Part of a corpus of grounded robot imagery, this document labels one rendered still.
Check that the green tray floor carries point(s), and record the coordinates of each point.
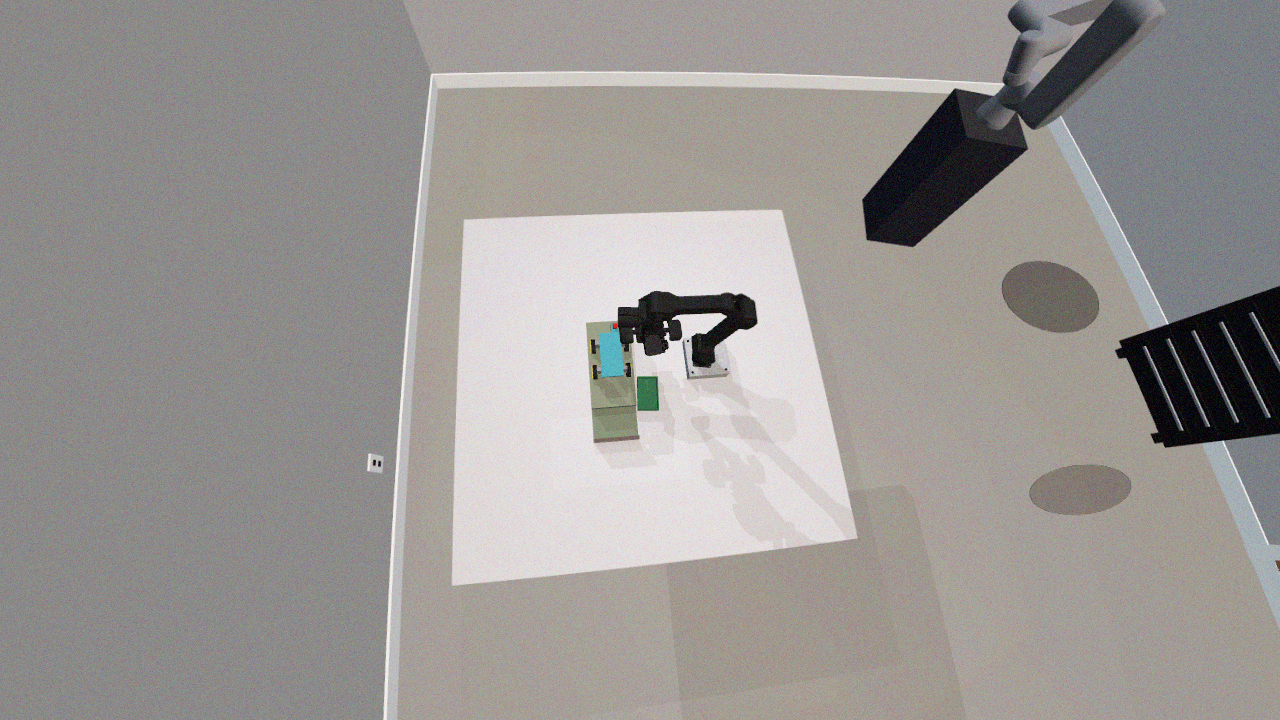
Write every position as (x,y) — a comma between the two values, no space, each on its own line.
(647,393)

